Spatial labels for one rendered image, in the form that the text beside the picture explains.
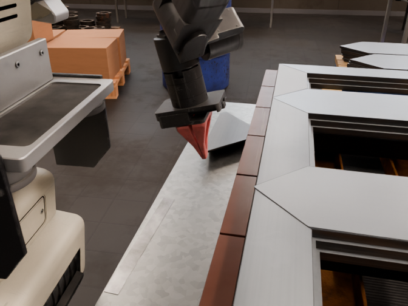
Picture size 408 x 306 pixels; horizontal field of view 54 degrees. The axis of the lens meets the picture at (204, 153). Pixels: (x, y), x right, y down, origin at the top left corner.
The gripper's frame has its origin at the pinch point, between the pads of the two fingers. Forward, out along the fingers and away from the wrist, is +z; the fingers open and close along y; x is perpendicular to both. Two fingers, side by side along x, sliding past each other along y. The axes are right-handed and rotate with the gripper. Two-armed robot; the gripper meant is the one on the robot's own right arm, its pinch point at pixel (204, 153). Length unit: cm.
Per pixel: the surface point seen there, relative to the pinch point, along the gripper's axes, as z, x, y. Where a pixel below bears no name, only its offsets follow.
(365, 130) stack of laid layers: 15.7, -33.6, -28.8
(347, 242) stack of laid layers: 12.1, 9.8, -20.4
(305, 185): 9.3, -1.9, -15.3
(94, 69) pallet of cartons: 30, -250, 155
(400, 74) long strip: 17, -72, -44
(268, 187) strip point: 7.8, -0.1, -9.3
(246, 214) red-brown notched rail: 10.3, 3.6, -5.5
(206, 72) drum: 57, -279, 69
